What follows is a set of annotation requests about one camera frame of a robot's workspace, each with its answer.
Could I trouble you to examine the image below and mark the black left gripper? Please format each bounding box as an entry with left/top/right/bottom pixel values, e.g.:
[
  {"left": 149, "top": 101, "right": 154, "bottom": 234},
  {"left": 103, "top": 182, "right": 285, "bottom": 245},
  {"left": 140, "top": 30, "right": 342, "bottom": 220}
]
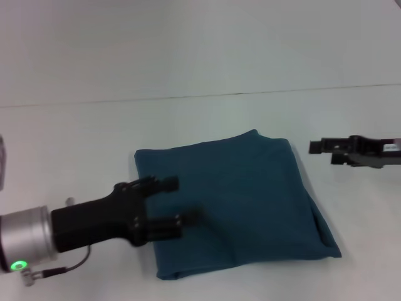
[{"left": 50, "top": 175, "right": 206, "bottom": 253}]

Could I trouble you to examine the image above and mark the left gripper cable with connector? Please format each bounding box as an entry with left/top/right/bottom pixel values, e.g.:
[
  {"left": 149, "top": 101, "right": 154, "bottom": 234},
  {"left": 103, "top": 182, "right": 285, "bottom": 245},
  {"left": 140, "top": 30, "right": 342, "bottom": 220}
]
[{"left": 20, "top": 196, "right": 91, "bottom": 278}]

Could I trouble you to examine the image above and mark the teal blue t-shirt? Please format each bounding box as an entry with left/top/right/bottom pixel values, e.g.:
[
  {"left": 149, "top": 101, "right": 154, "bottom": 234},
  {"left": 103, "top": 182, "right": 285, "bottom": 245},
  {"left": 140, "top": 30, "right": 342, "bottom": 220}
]
[{"left": 133, "top": 129, "right": 343, "bottom": 281}]

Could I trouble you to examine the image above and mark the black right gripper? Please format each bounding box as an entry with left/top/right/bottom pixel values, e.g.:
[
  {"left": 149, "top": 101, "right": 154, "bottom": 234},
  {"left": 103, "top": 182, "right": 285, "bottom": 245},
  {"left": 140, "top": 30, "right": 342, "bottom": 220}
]
[{"left": 308, "top": 135, "right": 401, "bottom": 171}]

